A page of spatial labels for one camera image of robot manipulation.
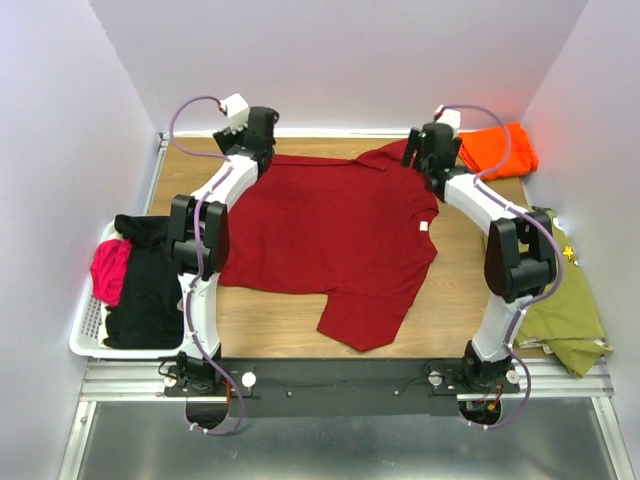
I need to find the folded orange t shirt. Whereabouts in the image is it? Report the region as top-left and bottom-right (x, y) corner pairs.
(457, 122), (540, 182)

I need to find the dark red t shirt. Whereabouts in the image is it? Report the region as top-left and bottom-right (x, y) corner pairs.
(219, 140), (439, 352)

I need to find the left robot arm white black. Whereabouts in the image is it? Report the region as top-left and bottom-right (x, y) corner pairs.
(167, 100), (279, 395)

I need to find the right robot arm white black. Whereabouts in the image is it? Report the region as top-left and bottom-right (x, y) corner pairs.
(401, 122), (558, 395)

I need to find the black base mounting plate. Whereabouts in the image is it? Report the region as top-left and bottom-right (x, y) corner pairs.
(158, 353), (521, 422)

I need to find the black garment in basket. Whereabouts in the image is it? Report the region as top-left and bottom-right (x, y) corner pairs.
(104, 214), (184, 350)

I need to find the pink garment in basket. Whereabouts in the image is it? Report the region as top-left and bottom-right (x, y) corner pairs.
(90, 238), (132, 307)

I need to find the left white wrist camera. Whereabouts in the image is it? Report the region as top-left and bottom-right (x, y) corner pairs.
(219, 93), (250, 133)

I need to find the olive green t shirt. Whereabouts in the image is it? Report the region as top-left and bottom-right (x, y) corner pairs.
(516, 208), (612, 377)

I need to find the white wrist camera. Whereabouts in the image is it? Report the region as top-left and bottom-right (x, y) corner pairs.
(433, 105), (461, 134)
(219, 93), (250, 133)

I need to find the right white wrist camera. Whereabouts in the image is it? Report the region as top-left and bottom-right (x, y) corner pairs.
(433, 105), (461, 134)

